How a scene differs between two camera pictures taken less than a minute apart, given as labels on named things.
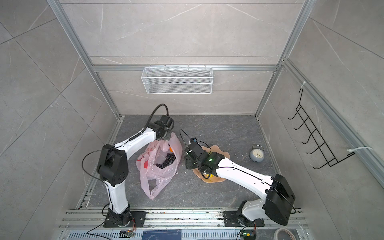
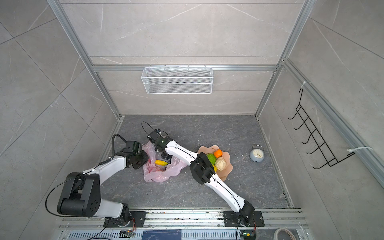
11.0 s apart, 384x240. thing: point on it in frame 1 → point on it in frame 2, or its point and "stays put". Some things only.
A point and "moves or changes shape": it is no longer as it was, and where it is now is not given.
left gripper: x=168 y=137 → x=146 y=157
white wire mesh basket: x=177 y=80 stays put
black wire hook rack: x=323 y=147 stays put
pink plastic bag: x=153 y=179 moves or changes shape
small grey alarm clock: x=257 y=154 stays put
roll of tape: x=276 y=236 stays put
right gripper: x=188 y=163 → x=155 y=147
